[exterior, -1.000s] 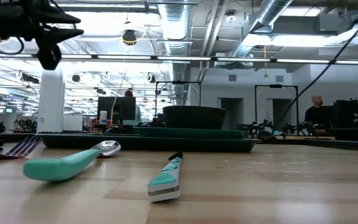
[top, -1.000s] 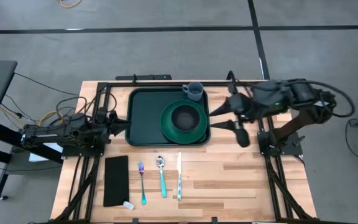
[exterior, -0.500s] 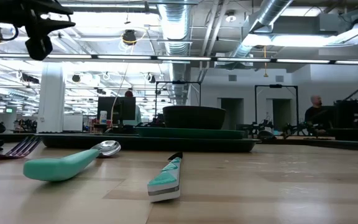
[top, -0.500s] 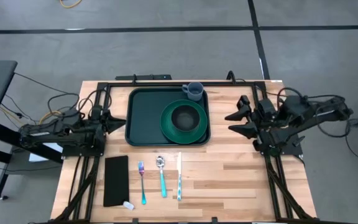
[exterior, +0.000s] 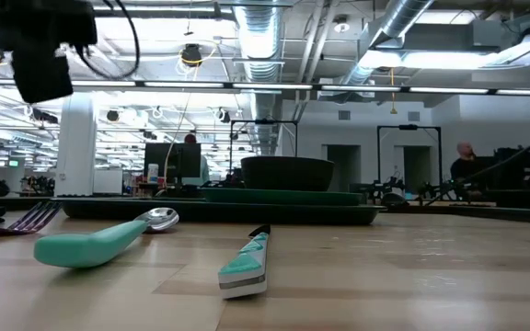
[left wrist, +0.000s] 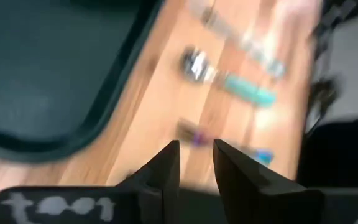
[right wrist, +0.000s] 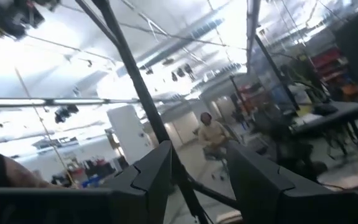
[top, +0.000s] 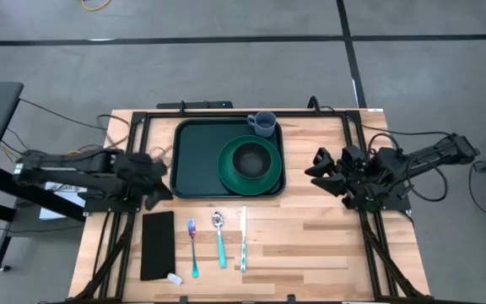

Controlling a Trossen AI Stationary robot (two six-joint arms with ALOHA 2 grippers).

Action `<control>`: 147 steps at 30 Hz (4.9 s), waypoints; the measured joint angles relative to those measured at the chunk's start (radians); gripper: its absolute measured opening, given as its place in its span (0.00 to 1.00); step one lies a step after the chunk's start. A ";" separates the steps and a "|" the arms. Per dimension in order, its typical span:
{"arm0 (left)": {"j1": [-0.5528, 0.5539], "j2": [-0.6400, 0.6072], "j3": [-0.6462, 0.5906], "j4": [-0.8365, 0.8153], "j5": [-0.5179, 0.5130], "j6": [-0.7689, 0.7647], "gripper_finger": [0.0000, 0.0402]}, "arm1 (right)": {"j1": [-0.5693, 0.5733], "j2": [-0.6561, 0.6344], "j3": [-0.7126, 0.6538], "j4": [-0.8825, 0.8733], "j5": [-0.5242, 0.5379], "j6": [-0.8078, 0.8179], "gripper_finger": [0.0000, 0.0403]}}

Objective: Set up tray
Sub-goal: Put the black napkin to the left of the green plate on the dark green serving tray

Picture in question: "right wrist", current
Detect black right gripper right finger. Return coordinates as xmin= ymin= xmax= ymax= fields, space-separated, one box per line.
xmin=227 ymin=142 xmax=295 ymax=224

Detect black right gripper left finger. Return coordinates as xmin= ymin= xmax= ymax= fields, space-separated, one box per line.
xmin=103 ymin=140 xmax=173 ymax=224

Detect person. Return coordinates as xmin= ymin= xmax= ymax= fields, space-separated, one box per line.
xmin=197 ymin=111 xmax=231 ymax=150
xmin=0 ymin=150 xmax=63 ymax=189

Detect black background table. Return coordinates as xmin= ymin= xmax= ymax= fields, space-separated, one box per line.
xmin=290 ymin=101 xmax=358 ymax=136

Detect red storage shelves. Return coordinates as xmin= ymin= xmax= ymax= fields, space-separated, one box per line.
xmin=310 ymin=46 xmax=344 ymax=80

